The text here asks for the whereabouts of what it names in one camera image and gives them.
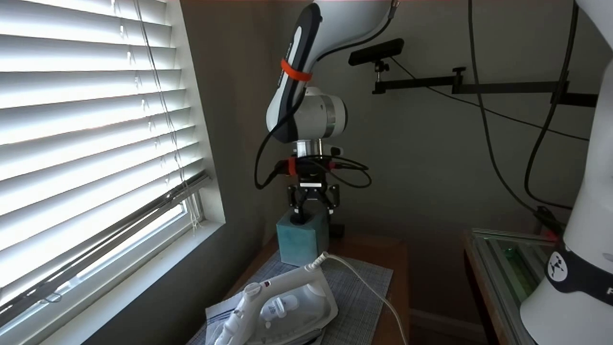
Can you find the white window blind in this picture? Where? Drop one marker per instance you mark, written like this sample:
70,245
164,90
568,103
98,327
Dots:
77,126

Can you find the black stereo camera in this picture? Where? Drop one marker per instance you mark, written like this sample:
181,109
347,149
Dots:
376,50

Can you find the teal tissue box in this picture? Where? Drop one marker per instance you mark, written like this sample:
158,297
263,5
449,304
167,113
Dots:
303,241

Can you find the red clamp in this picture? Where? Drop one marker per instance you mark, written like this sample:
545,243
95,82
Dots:
549,220

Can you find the aluminium frame with green light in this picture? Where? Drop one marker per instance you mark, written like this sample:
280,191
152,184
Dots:
504,268

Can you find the white window frame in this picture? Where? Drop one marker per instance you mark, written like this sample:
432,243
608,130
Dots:
127,274

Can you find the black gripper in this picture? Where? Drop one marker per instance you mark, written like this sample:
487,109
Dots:
315,174

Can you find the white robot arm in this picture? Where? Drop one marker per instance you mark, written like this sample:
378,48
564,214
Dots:
326,115

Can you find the wooden nightstand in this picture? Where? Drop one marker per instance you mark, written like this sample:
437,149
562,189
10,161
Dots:
384,251

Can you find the white clothes iron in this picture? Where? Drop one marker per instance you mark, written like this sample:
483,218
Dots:
288,306

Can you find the clear plastic bag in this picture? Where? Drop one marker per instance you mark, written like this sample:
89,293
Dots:
357,312

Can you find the black camera mounting rod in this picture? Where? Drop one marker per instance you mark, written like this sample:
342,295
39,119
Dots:
499,84

